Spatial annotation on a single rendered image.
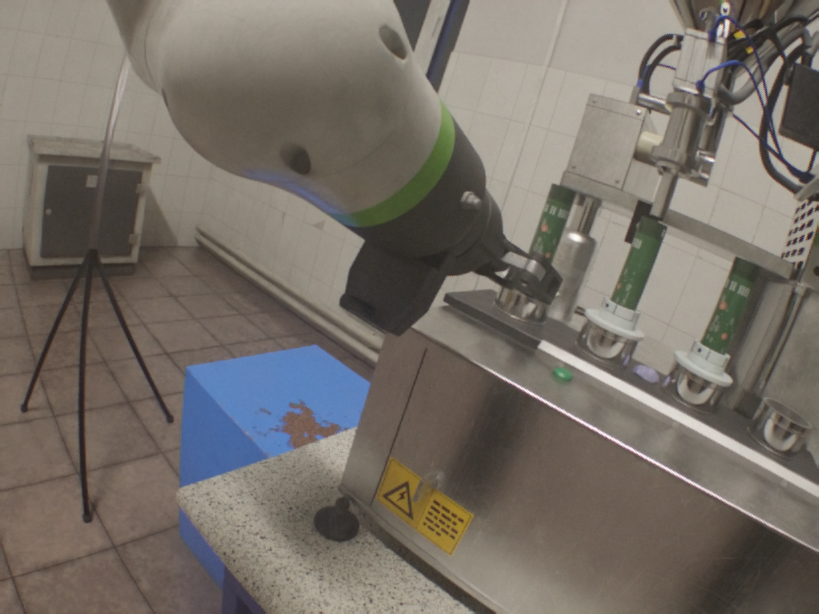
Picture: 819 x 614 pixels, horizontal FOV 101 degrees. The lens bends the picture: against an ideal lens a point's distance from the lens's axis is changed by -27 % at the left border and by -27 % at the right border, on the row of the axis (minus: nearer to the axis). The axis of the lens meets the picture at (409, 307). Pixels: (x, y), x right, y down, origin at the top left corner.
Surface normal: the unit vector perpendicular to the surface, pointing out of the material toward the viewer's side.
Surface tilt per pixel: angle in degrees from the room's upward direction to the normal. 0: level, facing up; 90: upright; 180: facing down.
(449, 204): 101
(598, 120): 90
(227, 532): 0
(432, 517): 90
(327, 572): 0
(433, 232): 122
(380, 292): 70
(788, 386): 90
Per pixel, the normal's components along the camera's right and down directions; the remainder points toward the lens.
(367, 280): -0.46, -0.25
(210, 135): -0.30, 0.82
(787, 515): 0.29, -0.91
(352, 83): 0.64, 0.56
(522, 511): -0.59, 0.07
